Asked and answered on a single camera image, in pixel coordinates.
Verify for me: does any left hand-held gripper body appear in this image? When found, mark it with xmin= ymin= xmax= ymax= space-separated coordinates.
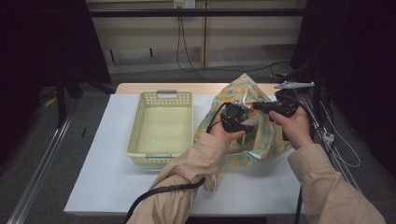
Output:
xmin=221 ymin=101 xmax=251 ymax=133

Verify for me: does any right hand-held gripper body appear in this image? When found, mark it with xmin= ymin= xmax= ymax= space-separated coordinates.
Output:
xmin=270 ymin=81 xmax=316 ymax=119

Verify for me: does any orange patterned teal bag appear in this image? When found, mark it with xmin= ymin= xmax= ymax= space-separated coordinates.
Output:
xmin=194 ymin=73 xmax=293 ymax=192

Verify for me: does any pale yellow perforated plastic basket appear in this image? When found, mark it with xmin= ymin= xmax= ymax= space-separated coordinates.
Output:
xmin=125 ymin=89 xmax=194 ymax=166

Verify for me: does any person's left hand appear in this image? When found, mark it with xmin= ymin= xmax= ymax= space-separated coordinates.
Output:
xmin=208 ymin=113 xmax=247 ymax=147

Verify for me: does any person's right hand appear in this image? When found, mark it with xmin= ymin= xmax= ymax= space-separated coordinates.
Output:
xmin=269 ymin=104 xmax=315 ymax=150

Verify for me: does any black metal stand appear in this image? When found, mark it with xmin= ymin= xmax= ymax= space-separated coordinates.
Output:
xmin=55 ymin=62 xmax=116 ymax=129
xmin=281 ymin=59 xmax=325 ymax=147

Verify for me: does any white power strip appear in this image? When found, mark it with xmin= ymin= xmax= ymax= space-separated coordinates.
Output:
xmin=322 ymin=131 xmax=335 ymax=145

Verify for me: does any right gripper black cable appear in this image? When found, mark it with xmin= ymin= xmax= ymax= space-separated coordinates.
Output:
xmin=290 ymin=94 xmax=321 ymax=130

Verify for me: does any black wall cable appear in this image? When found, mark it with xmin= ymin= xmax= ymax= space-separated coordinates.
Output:
xmin=176 ymin=7 xmax=219 ymax=82
xmin=180 ymin=15 xmax=290 ymax=74

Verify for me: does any white floor cable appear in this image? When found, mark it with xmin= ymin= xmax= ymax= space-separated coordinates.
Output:
xmin=320 ymin=102 xmax=362 ymax=169

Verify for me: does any white wall socket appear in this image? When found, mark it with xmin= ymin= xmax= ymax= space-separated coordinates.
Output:
xmin=173 ymin=0 xmax=196 ymax=9

